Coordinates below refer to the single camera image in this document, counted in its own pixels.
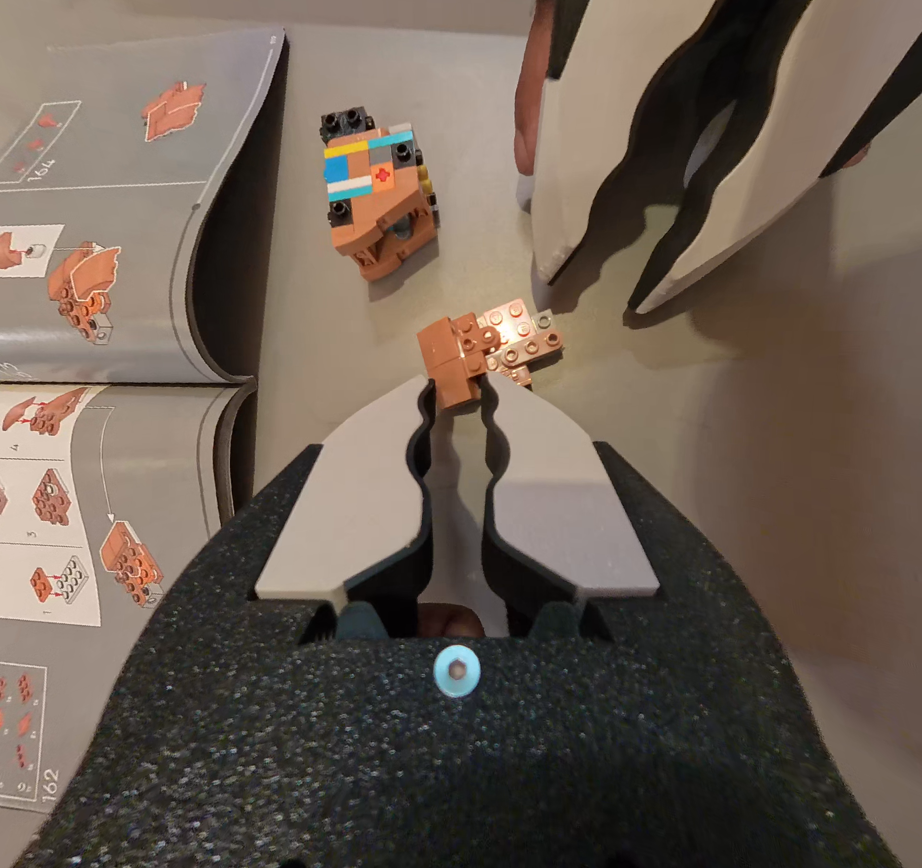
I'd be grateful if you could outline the brown sloped brick assembly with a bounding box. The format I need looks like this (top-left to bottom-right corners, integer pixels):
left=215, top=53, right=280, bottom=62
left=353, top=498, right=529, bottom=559
left=416, top=312, right=505, bottom=416

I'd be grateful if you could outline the person's right hand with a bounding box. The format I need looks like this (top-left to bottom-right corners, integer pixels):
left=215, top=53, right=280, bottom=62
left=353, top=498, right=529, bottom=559
left=513, top=5, right=558, bottom=179

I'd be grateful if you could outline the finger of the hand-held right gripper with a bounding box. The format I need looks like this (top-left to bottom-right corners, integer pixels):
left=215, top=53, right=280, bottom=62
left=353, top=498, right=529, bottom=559
left=628, top=0, right=922, bottom=316
left=532, top=0, right=744, bottom=287

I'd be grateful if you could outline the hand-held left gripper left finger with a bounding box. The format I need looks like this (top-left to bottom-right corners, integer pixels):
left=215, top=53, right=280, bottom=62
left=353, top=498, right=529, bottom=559
left=254, top=376, right=437, bottom=613

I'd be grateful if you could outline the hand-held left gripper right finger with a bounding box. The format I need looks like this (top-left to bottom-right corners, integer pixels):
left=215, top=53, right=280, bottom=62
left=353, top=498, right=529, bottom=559
left=480, top=374, right=661, bottom=606

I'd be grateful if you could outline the grey instruction booklet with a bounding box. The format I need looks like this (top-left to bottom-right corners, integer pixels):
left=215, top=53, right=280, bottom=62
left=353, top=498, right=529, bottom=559
left=0, top=26, right=291, bottom=822

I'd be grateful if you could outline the grey desk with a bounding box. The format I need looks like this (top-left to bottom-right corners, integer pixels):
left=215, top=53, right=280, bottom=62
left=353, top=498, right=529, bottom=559
left=0, top=24, right=922, bottom=868

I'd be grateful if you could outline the multicoloured brick model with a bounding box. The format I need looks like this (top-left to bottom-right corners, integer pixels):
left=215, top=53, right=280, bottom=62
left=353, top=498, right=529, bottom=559
left=320, top=109, right=442, bottom=284

